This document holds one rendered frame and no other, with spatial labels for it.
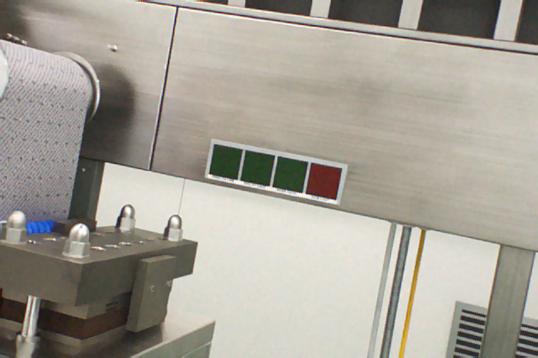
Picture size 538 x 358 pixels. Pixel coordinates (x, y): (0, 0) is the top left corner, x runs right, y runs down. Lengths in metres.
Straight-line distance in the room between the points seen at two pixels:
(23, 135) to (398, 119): 0.59
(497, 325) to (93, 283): 0.72
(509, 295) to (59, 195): 0.79
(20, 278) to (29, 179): 0.21
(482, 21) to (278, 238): 2.54
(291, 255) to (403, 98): 2.53
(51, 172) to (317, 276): 2.54
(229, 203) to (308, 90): 2.55
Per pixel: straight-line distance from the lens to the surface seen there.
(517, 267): 1.51
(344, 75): 1.38
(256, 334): 3.94
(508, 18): 1.37
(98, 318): 1.25
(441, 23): 1.45
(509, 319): 1.52
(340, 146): 1.37
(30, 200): 1.36
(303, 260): 3.82
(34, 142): 1.34
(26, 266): 1.18
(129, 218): 1.49
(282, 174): 1.39
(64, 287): 1.15
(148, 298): 1.30
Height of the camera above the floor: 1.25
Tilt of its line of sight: 3 degrees down
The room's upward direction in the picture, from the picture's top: 10 degrees clockwise
